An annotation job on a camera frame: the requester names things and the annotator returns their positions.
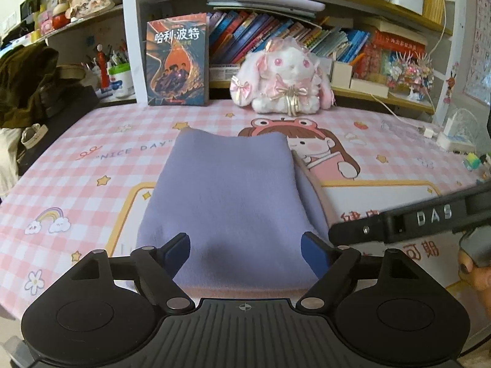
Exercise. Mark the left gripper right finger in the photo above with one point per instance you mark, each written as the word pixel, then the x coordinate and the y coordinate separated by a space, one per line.
pixel 333 268

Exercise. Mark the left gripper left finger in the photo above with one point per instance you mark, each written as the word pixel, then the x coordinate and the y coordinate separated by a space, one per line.
pixel 156 269

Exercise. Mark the purple and mauve knit sweater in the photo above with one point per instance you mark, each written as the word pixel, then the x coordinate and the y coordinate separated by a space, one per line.
pixel 244 203

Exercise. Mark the green yellow eraser toy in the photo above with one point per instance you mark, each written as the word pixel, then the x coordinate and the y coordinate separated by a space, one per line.
pixel 473 162

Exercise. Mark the white power strip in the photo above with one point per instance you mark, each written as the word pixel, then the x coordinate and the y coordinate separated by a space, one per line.
pixel 455 144

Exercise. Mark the white charger plug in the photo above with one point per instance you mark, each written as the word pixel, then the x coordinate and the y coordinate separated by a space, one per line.
pixel 452 125

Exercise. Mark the pink checkered cartoon table mat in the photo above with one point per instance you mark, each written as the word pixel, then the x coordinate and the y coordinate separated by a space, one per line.
pixel 90 188

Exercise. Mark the colourful flower ornament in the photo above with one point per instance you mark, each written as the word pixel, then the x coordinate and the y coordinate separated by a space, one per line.
pixel 412 72

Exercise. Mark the flat cream box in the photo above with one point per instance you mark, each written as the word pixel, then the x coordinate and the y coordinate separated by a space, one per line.
pixel 367 87

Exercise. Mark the white pen holder cup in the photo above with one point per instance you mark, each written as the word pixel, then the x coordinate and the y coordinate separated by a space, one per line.
pixel 121 80

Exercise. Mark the small white box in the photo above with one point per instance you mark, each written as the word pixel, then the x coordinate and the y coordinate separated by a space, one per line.
pixel 341 75

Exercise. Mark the white pink plush bunny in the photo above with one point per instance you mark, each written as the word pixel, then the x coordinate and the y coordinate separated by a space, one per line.
pixel 283 78

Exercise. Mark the dark brown jacket pile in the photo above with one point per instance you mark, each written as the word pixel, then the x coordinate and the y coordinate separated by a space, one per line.
pixel 24 71

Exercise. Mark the Harry Potter book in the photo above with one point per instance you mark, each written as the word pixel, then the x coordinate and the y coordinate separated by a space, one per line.
pixel 177 56

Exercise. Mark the row of shelf books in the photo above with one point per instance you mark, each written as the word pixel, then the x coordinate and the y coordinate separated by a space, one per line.
pixel 369 44

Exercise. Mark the white tablet on books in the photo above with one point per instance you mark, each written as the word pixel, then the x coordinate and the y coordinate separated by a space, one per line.
pixel 307 5

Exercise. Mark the alphabet wall poster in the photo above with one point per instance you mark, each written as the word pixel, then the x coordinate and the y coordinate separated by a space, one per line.
pixel 477 85

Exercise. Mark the white bookshelf frame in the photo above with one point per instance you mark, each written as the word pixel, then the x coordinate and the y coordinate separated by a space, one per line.
pixel 449 49

